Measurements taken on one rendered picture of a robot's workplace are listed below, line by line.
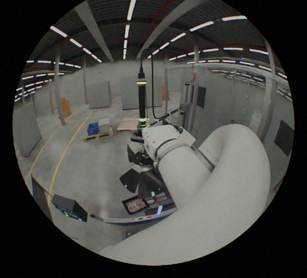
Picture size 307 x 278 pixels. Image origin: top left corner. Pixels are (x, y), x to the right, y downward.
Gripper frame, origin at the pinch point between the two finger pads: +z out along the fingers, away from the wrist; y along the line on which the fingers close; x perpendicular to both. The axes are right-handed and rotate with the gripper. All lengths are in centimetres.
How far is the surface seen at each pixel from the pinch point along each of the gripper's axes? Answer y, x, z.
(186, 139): 40, -34, 28
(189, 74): 57, 24, 57
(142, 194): -8, -49, -3
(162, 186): 5.6, -45.1, -3.0
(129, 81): 24, 13, 562
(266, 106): 71, 15, -25
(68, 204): -62, -41, -16
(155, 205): 8, -158, 14
